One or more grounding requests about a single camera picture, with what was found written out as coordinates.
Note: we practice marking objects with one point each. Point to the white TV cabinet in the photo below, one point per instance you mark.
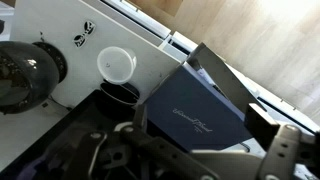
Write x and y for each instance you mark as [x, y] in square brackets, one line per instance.
[66, 20]

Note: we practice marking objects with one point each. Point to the glossy black plant pot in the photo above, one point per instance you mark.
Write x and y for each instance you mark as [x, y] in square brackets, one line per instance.
[26, 76]

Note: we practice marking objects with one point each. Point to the black flat screen TV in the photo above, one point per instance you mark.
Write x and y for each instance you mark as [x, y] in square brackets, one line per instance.
[66, 133]

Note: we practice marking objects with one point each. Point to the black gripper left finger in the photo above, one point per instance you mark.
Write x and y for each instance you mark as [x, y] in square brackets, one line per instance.
[156, 143]

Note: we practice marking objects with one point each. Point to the black pot saucer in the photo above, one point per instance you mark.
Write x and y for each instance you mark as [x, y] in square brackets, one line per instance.
[60, 61]

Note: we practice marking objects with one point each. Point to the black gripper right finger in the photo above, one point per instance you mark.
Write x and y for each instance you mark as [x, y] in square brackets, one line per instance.
[261, 126]

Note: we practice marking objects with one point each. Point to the navy blue open box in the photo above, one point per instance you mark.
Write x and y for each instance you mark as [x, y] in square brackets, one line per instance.
[186, 110]

